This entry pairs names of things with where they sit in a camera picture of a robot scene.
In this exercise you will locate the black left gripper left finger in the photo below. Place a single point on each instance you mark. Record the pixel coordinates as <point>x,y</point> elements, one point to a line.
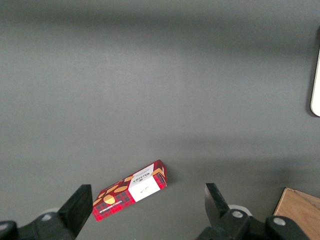
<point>67,217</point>

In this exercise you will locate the red tartan shortbread box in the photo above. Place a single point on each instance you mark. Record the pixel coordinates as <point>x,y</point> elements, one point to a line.
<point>130,191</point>

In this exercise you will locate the beige plastic tray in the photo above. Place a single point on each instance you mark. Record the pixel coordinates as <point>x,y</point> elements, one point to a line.
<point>316,95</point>

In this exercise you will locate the wooden drawer cabinet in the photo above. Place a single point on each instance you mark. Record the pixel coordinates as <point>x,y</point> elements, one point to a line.
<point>300,215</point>

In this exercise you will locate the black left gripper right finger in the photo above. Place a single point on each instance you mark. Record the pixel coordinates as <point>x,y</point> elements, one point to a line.
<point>225,225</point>

